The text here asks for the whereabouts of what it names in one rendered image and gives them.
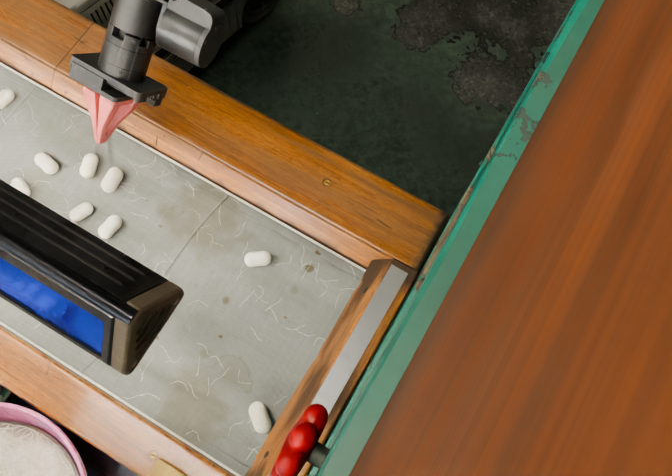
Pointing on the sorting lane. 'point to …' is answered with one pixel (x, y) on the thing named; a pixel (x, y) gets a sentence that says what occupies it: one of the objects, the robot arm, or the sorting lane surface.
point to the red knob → (303, 443)
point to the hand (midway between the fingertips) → (101, 136)
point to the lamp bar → (80, 283)
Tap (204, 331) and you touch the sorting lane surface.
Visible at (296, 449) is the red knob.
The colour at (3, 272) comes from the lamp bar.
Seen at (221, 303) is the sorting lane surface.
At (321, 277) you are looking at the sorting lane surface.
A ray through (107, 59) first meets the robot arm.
